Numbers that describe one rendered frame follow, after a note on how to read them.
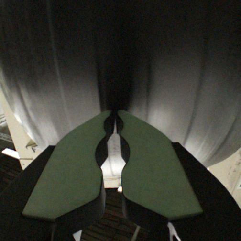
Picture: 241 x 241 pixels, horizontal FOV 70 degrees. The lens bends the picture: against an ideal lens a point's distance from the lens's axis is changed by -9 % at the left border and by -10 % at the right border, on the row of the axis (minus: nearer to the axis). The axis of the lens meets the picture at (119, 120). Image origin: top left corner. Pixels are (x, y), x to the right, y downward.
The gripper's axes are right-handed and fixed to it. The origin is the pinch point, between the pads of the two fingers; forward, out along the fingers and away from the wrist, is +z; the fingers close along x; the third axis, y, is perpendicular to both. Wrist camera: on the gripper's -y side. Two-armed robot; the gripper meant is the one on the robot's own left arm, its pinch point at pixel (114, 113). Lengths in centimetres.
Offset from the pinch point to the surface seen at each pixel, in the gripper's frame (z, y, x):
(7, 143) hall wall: 916, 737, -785
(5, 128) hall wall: 951, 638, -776
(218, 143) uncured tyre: 2.1, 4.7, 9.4
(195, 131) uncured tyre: 1.6, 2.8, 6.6
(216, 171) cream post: 23.6, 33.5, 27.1
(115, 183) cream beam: 40, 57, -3
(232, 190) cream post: 16.4, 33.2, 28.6
